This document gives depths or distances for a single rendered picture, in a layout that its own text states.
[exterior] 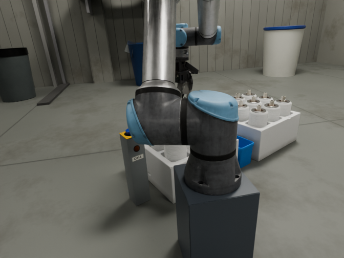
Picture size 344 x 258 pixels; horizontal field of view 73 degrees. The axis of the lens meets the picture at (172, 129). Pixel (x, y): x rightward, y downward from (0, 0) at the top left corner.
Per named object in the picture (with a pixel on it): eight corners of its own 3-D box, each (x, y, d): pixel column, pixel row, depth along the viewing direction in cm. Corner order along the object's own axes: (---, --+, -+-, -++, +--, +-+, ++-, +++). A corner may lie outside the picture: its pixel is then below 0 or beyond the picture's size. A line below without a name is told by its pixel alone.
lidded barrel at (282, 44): (287, 70, 359) (294, 25, 335) (306, 76, 312) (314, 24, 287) (254, 72, 360) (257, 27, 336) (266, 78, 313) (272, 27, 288)
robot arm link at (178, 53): (180, 47, 119) (192, 47, 114) (180, 57, 121) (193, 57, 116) (170, 48, 115) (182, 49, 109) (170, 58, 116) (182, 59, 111)
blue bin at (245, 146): (253, 162, 125) (255, 142, 120) (239, 170, 119) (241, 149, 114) (213, 143, 147) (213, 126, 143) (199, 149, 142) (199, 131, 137)
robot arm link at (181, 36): (194, 26, 95) (195, 26, 105) (167, 28, 97) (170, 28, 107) (194, 46, 99) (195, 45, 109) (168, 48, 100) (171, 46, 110)
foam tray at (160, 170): (237, 171, 118) (239, 139, 111) (173, 204, 98) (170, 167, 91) (189, 144, 148) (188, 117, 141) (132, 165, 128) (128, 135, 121)
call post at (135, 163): (151, 199, 102) (143, 134, 90) (136, 206, 98) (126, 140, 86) (143, 191, 107) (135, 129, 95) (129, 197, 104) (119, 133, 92)
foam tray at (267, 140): (296, 140, 146) (300, 112, 139) (258, 162, 125) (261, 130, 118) (244, 123, 175) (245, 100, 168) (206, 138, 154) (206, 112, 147)
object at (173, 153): (184, 168, 111) (182, 133, 104) (190, 179, 102) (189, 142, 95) (164, 171, 109) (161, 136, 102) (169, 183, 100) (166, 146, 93)
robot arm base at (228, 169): (252, 189, 58) (255, 154, 54) (192, 200, 55) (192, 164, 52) (227, 159, 72) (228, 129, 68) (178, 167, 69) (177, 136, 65)
